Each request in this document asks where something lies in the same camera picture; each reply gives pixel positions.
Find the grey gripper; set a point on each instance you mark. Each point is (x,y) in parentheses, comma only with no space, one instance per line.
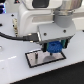
(52,32)

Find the blue gear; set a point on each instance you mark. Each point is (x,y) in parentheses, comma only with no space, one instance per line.
(55,47)

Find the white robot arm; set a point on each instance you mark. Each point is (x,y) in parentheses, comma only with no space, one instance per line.
(47,22)

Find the left metal peg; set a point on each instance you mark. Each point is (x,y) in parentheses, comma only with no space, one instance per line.
(34,57)

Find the black-framed peg base plate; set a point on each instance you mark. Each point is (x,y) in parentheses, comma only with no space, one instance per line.
(43,58)

